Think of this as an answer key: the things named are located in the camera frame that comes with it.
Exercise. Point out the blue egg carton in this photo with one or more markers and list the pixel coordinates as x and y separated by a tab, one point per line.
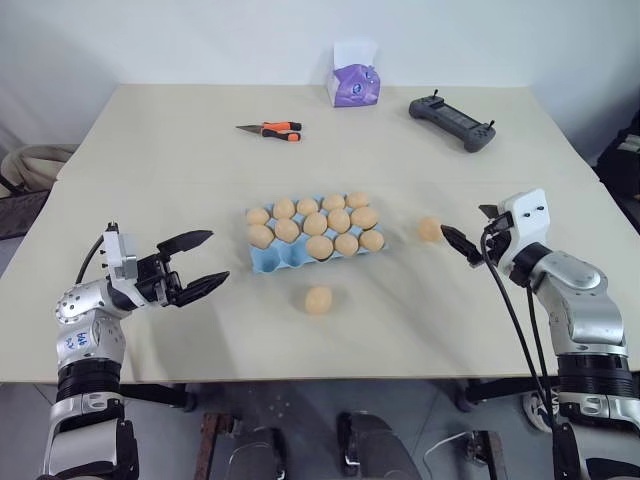
272	260

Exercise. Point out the black equipment case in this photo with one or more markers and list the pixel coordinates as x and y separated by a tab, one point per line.
620	160

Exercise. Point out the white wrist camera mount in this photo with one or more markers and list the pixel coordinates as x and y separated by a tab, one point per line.
525	215
120	255

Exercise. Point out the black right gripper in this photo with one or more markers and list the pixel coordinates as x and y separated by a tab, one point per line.
496	235

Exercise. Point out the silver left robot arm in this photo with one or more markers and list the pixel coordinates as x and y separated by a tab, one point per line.
85	345

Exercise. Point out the beige egg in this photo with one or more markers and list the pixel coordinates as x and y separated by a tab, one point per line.
307	205
372	240
284	207
358	199
315	224
338	220
333	202
429	228
257	216
318	300
319	247
364	218
287	230
260	235
346	244

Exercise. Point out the purple white tissue box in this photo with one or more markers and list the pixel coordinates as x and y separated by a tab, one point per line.
352	85

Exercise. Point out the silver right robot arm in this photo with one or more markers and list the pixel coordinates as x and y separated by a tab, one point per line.
580	300

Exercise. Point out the white sneaker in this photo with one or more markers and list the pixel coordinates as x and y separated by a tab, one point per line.
536	410

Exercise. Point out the black table leg with caster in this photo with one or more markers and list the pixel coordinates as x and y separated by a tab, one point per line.
495	392
160	395

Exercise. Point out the beige fabric basket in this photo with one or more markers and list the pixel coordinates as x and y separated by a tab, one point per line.
30	185

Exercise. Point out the orange black pliers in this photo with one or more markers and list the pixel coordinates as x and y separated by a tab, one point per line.
280	131

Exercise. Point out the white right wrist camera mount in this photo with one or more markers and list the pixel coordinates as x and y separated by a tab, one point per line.
525	215

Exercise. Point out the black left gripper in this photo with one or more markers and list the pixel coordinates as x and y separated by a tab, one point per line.
157	280

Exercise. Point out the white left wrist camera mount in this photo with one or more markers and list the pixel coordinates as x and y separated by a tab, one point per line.
120	255

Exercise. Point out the grey handheld remote controller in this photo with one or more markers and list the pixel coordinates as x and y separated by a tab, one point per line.
452	120

